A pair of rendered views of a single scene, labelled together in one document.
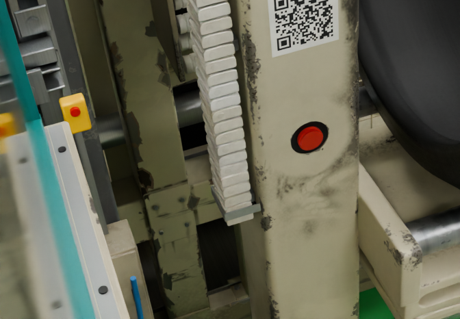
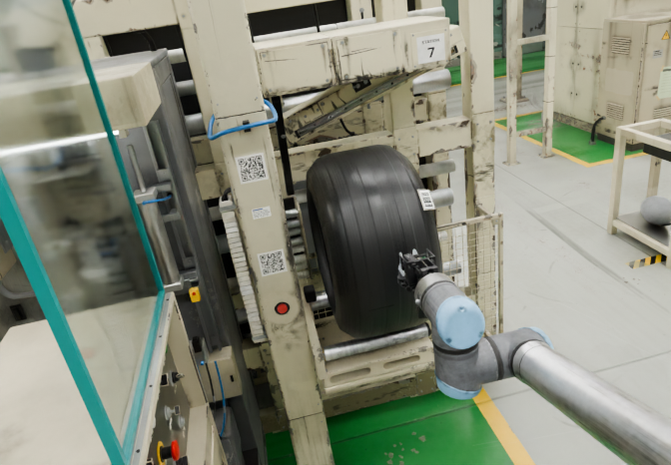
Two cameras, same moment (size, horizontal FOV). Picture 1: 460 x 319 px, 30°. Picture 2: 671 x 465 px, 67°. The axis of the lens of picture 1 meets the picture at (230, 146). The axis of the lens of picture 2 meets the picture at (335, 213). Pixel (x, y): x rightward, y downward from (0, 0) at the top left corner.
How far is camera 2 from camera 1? 0.71 m
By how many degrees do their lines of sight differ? 17
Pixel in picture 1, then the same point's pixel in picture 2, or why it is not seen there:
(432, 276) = (335, 368)
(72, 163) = (169, 303)
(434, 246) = (334, 355)
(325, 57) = (283, 277)
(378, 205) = (313, 337)
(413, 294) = (323, 374)
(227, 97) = (248, 290)
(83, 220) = (164, 318)
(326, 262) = (299, 363)
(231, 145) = (252, 309)
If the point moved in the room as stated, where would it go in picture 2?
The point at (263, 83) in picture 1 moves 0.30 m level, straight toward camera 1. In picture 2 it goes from (260, 285) to (230, 354)
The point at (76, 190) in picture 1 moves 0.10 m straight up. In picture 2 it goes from (166, 310) to (154, 275)
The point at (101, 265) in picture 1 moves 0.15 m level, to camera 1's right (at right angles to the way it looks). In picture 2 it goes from (163, 330) to (227, 324)
